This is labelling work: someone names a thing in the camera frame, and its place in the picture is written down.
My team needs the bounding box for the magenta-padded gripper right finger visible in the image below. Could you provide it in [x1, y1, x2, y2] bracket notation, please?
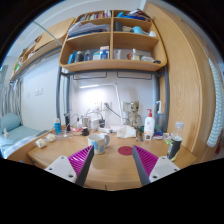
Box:
[131, 144, 182, 187]

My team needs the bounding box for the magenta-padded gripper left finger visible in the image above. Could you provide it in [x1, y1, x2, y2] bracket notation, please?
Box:
[44, 144, 96, 187]

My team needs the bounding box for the clear bottle with dark label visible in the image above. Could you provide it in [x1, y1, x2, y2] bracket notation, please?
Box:
[166, 121, 185, 162]

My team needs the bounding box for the green packet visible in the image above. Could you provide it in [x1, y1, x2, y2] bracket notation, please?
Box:
[163, 133, 174, 145]

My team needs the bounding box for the small white roll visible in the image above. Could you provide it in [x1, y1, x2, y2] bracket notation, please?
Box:
[45, 132, 57, 143]
[34, 138, 48, 149]

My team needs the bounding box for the white mug with blue pattern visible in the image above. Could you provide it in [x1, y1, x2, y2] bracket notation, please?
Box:
[87, 133, 111, 155]

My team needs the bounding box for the flat round red coaster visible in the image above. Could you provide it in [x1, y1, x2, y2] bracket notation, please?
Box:
[117, 145, 134, 156]

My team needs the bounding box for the white pump bottle, red pump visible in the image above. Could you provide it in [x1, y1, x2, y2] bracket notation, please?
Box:
[143, 108, 156, 135]

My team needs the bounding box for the black electric shaver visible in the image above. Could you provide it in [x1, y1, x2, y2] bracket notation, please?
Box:
[64, 112, 72, 132]

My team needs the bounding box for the blue spray bottle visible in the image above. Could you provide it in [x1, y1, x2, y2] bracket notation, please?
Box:
[154, 100, 165, 132]

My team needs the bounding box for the white crumpled cloth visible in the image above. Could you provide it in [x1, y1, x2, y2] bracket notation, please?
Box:
[116, 124, 138, 139]

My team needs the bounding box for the white power adapter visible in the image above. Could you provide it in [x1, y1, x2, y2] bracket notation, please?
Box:
[88, 117, 101, 131]

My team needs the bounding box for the teal pillow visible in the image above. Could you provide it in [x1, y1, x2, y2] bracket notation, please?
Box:
[0, 112, 22, 134]

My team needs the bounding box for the white desk lamp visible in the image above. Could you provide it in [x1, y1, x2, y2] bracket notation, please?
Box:
[79, 82, 125, 133]

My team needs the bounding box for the white green striped towel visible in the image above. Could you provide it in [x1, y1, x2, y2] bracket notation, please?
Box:
[205, 58, 224, 148]

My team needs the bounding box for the grey striped curtain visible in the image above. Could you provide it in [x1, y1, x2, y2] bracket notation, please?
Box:
[0, 79, 23, 118]

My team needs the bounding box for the wooden wardrobe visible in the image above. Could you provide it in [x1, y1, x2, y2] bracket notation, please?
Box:
[143, 2, 218, 164]

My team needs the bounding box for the wooden shelf unit with items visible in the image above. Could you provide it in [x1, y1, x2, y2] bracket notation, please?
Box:
[58, 9, 168, 73]

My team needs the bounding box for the grey metal bed frame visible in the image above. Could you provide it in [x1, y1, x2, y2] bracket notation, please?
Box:
[55, 64, 171, 134]

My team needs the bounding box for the long wooden wall shelf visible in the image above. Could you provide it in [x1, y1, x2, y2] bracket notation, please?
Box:
[9, 17, 76, 83]

